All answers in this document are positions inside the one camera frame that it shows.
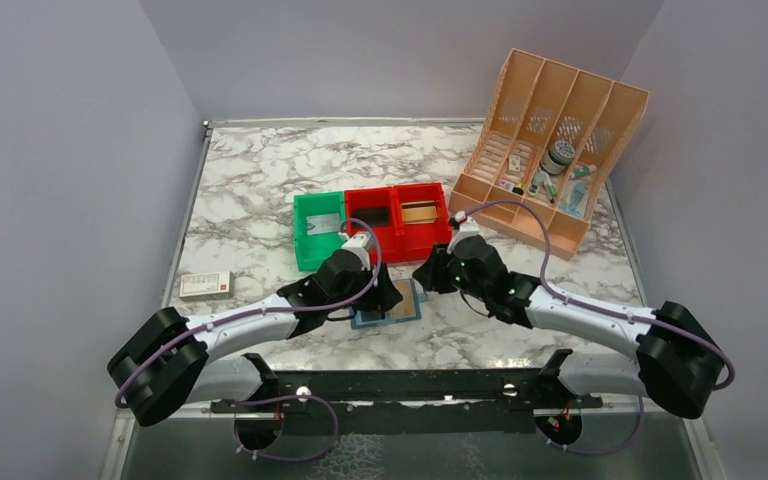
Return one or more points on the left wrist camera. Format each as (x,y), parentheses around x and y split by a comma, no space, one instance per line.
(362,245)

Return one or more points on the blue leather card holder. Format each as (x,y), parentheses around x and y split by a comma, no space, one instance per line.
(362,320)

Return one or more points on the silver card in bin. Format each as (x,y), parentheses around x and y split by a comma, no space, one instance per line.
(323,224)

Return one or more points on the peach desk organizer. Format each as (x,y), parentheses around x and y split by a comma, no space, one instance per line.
(536,102)

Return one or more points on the gold credit card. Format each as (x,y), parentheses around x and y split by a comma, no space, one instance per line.
(408,309)
(419,212)

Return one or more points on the middle red plastic bin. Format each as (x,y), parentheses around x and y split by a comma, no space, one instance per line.
(376,197)

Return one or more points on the light blue packet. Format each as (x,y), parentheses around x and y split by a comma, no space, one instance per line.
(574,199)

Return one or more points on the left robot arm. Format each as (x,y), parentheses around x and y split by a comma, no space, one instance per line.
(161,367)

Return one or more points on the right red plastic bin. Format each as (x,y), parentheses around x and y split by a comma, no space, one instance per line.
(415,242)

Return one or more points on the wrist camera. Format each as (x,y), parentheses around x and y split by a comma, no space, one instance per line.
(362,245)
(464,227)

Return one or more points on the red plastic bin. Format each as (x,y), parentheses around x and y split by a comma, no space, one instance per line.
(415,242)
(376,197)

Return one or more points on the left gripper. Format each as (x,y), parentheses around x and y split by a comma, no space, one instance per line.
(384,297)

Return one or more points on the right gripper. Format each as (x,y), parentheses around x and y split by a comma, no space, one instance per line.
(431,274)

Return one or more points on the small items in organizer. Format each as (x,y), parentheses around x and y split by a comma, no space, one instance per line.
(521,175)

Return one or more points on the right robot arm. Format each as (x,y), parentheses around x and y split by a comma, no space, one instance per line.
(664,354)

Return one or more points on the black card in bin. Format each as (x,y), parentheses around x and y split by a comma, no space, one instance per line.
(375,217)

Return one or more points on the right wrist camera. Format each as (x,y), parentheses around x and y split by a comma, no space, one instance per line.
(464,227)

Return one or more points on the round grey jar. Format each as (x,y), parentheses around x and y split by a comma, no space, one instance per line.
(557,157)

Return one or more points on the small white red box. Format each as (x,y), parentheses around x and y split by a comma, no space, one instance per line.
(206,286)

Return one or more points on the green plastic bin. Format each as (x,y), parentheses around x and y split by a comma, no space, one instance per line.
(312,251)

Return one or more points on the green tipped tube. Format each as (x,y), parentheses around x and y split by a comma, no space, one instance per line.
(583,171)

